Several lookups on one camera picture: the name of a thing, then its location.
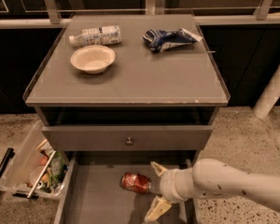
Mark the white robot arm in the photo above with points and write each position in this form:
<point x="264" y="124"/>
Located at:
<point x="241" y="161"/>

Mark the closed top drawer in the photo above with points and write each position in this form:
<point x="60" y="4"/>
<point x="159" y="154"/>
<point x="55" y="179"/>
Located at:
<point x="113" y="137"/>

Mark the grey drawer cabinet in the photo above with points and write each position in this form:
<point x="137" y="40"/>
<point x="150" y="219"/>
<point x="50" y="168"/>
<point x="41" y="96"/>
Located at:
<point x="180" y="86"/>

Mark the red coke can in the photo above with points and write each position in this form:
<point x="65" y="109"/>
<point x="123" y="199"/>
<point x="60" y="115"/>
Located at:
<point x="135" y="182"/>

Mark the round metal drawer knob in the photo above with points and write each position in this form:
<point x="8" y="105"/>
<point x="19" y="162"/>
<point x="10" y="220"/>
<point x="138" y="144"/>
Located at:
<point x="129" y="141"/>

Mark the white plastic bottle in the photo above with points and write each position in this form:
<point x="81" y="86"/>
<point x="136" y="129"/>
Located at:
<point x="106" y="35"/>

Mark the clear plastic storage bin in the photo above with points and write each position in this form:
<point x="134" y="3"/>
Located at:
<point x="25" y="167"/>

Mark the metal window railing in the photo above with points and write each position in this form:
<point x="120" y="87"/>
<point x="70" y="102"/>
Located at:
<point x="17" y="14"/>

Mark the blue chip bag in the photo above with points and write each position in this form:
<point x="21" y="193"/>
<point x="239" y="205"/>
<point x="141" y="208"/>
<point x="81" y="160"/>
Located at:
<point x="161" y="40"/>

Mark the black bar on floor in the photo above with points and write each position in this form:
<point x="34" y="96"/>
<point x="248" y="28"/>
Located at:
<point x="7" y="157"/>

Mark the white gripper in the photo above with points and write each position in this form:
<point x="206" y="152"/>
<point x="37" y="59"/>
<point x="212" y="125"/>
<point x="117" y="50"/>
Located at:
<point x="167" y="184"/>

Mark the open middle drawer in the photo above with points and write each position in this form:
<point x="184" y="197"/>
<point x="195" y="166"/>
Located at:
<point x="93" y="195"/>

